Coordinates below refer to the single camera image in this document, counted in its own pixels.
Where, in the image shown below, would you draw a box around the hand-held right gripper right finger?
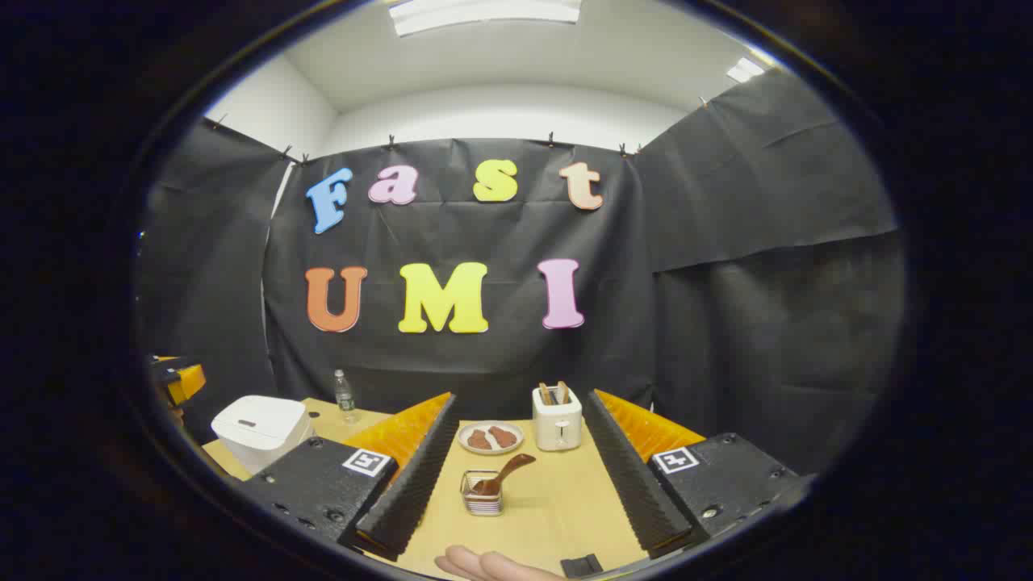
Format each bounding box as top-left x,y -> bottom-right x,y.
584,389 -> 816,559

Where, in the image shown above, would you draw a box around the long ceiling light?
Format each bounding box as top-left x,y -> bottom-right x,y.
387,0 -> 582,37

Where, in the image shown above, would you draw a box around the metal wire chopstick holder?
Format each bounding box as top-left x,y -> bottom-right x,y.
460,470 -> 504,516

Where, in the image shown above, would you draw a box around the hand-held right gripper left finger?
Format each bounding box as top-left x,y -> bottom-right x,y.
242,393 -> 458,562

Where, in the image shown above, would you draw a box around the brown wooden spoon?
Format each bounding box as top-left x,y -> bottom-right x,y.
470,454 -> 537,496

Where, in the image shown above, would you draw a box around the white rice cooker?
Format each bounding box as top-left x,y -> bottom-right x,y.
211,395 -> 316,475

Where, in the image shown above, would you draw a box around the black backdrop cloth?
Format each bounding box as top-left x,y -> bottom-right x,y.
137,69 -> 909,477

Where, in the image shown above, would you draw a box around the clear plastic water bottle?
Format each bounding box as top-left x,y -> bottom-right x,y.
334,370 -> 358,425

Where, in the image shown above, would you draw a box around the white toaster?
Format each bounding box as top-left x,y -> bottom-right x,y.
532,387 -> 583,452

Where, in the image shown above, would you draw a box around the white round plate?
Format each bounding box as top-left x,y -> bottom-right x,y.
457,421 -> 525,456

